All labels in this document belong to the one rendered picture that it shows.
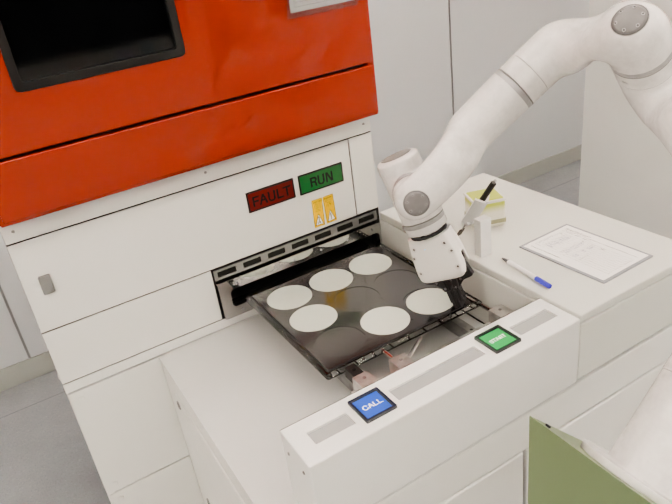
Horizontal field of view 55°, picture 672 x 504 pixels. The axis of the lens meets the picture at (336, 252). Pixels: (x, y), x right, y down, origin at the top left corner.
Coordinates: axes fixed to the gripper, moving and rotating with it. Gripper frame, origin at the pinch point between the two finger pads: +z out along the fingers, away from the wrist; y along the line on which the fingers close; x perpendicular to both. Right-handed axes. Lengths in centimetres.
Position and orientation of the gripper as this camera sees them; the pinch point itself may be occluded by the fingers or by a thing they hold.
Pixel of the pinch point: (457, 296)
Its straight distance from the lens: 134.9
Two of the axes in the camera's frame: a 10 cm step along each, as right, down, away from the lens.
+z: 4.2, 8.6, 2.8
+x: 4.4, -4.7, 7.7
